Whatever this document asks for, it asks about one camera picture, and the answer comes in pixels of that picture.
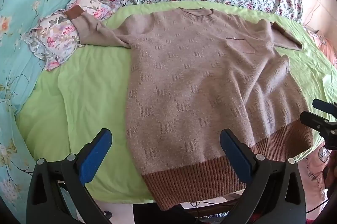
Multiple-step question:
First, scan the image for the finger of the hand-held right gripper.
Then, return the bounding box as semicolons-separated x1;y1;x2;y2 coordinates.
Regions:
312;98;337;117
300;111;337;135

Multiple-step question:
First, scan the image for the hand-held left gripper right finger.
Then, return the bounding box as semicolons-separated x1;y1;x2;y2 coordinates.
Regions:
220;129;307;224

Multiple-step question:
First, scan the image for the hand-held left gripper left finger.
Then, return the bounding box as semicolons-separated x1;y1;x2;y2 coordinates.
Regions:
26;128;114;224

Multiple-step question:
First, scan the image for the beige knitted sweater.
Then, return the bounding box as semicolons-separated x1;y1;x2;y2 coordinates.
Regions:
64;7;314;211

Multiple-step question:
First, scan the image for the person's pink pyjama leg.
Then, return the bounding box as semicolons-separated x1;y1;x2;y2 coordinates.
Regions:
296;140;333;214

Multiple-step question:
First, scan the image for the green bed sheet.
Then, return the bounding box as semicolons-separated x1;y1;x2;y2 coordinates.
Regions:
16;0;337;203

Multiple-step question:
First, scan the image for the pink cloth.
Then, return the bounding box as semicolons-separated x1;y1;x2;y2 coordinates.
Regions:
303;27;337;65

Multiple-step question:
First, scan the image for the pastel floral ruffled pillow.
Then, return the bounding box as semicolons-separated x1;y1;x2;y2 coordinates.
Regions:
25;0;119;72

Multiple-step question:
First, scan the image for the turquoise floral blanket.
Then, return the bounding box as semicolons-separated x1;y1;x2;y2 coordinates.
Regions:
0;0;87;214

